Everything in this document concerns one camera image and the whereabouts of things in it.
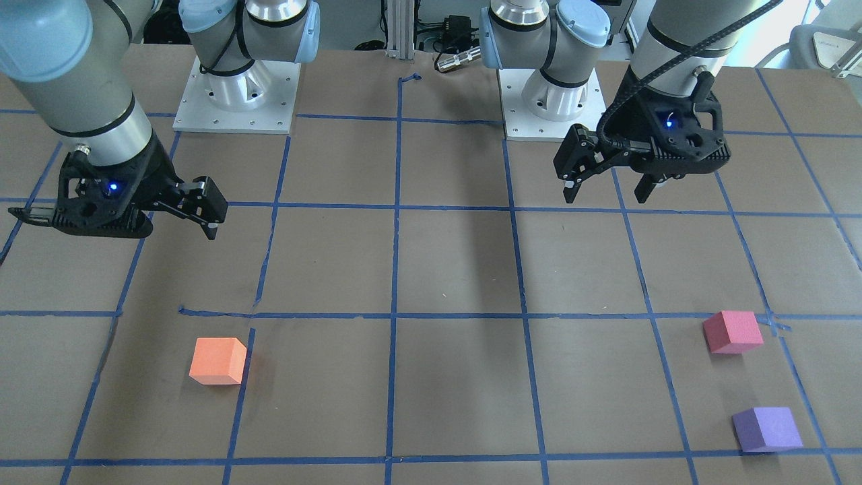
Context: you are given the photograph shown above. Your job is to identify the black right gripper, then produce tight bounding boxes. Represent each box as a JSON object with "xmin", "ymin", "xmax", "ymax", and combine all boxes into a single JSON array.
[{"xmin": 8, "ymin": 132, "xmax": 228, "ymax": 240}]

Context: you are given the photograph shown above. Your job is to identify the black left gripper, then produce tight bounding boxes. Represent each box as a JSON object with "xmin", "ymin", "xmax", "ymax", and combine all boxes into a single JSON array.
[{"xmin": 554, "ymin": 71, "xmax": 731, "ymax": 205}]

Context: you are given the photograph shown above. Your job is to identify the orange foam block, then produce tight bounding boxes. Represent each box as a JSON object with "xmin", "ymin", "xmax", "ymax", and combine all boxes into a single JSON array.
[{"xmin": 188, "ymin": 337, "xmax": 247, "ymax": 385}]

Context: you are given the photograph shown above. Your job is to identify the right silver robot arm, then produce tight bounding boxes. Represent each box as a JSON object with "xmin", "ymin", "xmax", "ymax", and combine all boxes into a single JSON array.
[{"xmin": 2, "ymin": 1, "xmax": 321, "ymax": 239}]

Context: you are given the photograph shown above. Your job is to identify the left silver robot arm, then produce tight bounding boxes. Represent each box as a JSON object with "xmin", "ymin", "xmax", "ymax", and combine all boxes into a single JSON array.
[{"xmin": 478, "ymin": 1, "xmax": 778, "ymax": 203}]

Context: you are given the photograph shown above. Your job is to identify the pink foam block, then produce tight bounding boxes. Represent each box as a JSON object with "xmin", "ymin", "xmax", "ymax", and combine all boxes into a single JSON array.
[{"xmin": 702, "ymin": 311, "xmax": 764, "ymax": 355}]

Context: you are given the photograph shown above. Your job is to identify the purple foam block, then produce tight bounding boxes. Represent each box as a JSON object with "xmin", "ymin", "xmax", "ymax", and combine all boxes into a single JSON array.
[{"xmin": 731, "ymin": 406, "xmax": 803, "ymax": 453}]

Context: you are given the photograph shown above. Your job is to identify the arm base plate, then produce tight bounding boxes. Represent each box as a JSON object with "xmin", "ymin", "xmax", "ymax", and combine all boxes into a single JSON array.
[
  {"xmin": 498, "ymin": 69, "xmax": 606, "ymax": 142},
  {"xmin": 172, "ymin": 59, "xmax": 302, "ymax": 135}
]

